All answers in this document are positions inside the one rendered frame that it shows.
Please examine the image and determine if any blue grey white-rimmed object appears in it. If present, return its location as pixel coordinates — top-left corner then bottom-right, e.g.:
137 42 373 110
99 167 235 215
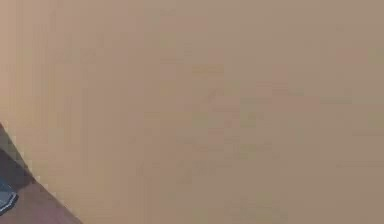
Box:
0 179 20 215

